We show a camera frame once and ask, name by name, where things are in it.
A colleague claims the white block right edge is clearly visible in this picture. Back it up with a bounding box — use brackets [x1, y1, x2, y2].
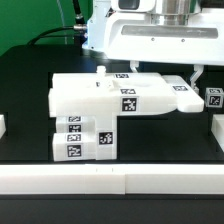
[211, 114, 224, 152]

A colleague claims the white front rail bar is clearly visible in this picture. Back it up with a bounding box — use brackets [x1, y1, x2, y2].
[0, 164, 224, 195]

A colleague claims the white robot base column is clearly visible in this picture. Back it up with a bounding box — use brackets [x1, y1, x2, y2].
[82, 0, 111, 55]

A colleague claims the white tagged cube right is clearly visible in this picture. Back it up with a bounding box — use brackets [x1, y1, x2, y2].
[205, 88, 224, 108]

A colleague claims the white chair back frame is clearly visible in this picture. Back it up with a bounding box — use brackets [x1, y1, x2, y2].
[48, 73, 204, 117]

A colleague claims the black cable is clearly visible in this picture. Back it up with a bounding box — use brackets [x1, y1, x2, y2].
[26, 0, 88, 46]

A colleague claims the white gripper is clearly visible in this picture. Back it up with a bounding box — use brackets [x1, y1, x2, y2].
[99, 9, 224, 97]

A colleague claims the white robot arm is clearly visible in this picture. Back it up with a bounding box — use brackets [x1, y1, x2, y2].
[104, 0, 224, 83]

